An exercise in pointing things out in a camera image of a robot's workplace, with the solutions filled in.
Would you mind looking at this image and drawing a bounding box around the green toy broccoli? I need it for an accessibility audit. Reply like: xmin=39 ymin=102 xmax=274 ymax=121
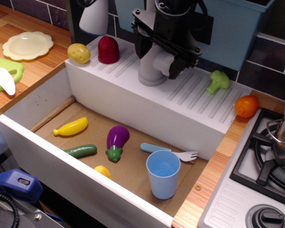
xmin=207 ymin=70 xmax=230 ymax=94

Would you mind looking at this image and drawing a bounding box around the yellow toy potato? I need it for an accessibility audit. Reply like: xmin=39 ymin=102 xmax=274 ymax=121
xmin=67 ymin=43 xmax=91 ymax=64

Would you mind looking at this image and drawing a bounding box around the orange toy fruit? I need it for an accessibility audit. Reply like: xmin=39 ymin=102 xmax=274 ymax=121
xmin=234 ymin=95 xmax=259 ymax=118

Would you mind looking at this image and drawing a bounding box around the green toy cutting board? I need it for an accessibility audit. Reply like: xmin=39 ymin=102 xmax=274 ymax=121
xmin=0 ymin=58 xmax=25 ymax=96

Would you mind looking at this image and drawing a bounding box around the yellow toy corn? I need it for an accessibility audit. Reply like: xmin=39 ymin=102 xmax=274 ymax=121
xmin=94 ymin=165 xmax=113 ymax=180

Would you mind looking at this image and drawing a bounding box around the yellow toy banana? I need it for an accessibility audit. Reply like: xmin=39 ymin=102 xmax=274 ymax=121
xmin=53 ymin=117 xmax=88 ymax=136

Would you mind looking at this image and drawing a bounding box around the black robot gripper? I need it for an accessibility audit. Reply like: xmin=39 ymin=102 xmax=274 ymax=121
xmin=132 ymin=0 xmax=214 ymax=79

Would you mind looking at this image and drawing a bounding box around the grey stove knob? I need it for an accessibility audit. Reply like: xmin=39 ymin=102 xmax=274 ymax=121
xmin=246 ymin=204 xmax=285 ymax=228

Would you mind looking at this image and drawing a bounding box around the green toy cucumber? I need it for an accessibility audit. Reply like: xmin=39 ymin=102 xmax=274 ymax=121
xmin=64 ymin=144 xmax=97 ymax=159

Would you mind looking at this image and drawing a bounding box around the black cable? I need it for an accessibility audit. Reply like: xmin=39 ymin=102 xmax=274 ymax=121
xmin=0 ymin=192 xmax=20 ymax=228

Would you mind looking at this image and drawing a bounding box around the white toy sink unit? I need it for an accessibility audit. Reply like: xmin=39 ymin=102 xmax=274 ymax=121
xmin=0 ymin=39 xmax=251 ymax=228

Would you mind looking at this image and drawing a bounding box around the blue handled toy fork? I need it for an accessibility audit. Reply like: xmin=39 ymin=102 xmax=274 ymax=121
xmin=140 ymin=142 xmax=199 ymax=162

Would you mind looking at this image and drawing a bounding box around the grey toy faucet with lever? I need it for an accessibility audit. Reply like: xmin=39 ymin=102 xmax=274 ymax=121
xmin=138 ymin=0 xmax=176 ymax=86

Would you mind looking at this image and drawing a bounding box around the blue wall bin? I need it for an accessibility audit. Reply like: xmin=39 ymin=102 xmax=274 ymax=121
xmin=115 ymin=0 xmax=273 ymax=71

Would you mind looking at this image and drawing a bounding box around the blue plastic cup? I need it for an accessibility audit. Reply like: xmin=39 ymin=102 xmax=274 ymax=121
xmin=146 ymin=151 xmax=181 ymax=200

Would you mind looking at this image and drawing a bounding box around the cream scalloped toy plate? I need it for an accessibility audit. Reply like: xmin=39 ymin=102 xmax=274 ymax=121
xmin=2 ymin=31 xmax=54 ymax=61

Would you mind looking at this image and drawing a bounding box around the toy stove top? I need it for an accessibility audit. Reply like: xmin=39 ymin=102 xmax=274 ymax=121
xmin=198 ymin=109 xmax=285 ymax=228

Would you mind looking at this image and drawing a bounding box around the dark red toy vegetable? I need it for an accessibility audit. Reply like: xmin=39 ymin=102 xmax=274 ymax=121
xmin=98 ymin=36 xmax=120 ymax=65

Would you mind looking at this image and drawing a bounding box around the purple toy eggplant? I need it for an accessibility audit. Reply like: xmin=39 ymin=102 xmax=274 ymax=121
xmin=105 ymin=125 xmax=130 ymax=162

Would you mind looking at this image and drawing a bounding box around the blue clamp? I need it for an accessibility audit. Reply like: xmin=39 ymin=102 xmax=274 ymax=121
xmin=0 ymin=169 xmax=43 ymax=203

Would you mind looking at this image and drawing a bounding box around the white toy knife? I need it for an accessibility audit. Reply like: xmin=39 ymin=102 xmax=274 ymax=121
xmin=0 ymin=67 xmax=16 ymax=96

